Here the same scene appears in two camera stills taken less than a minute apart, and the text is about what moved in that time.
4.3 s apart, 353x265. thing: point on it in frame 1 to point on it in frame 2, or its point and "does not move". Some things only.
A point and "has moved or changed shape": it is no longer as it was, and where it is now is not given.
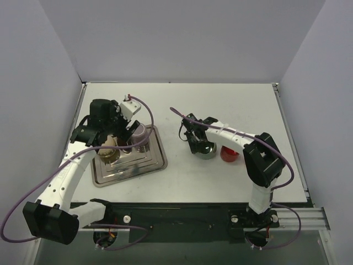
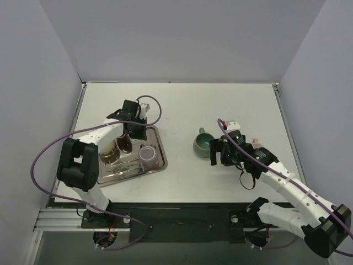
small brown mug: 121,142 does not move
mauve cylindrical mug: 140,133 has moved or changed shape
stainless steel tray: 140,160 does not move
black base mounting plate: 183,222 does not move
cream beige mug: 111,141 does not move
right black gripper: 193,135 to 217,149
